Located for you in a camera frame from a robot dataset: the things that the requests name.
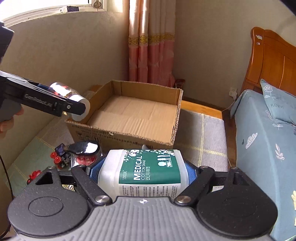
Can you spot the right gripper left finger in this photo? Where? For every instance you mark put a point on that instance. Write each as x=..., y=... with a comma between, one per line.
x=86, y=179

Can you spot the open cardboard box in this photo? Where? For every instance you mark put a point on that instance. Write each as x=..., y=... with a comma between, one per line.
x=128, y=115

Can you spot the wooden bed headboard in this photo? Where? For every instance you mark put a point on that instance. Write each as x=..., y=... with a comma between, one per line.
x=272, y=59

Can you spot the black glossy oval object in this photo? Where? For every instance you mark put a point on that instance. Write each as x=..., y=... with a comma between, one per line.
x=84, y=148

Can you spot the black red toy train car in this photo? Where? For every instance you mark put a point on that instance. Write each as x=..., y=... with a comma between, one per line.
x=60, y=157

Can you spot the small round clock on sill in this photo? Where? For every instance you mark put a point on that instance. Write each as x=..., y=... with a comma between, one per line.
x=96, y=4

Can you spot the red S.L toy train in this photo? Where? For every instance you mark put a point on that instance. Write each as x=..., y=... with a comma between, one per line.
x=33, y=175

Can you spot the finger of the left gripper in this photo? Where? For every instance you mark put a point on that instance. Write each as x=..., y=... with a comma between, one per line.
x=37, y=96

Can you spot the pink curtain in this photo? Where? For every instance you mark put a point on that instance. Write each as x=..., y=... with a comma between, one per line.
x=151, y=41

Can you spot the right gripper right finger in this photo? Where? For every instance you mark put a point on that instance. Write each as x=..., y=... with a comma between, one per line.
x=198, y=188

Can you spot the white medical cotton swab bottle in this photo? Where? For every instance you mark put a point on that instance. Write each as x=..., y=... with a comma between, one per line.
x=143, y=173

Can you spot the white wall socket with plug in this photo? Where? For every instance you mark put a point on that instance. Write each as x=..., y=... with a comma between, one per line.
x=233, y=93

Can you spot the blue floral bed sheet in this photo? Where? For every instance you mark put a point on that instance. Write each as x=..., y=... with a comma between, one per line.
x=266, y=153

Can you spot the blue floral pillow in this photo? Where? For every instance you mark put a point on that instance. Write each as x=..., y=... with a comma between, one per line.
x=280, y=104

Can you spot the person's left hand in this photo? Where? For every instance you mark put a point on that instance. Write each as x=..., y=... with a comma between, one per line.
x=8, y=124

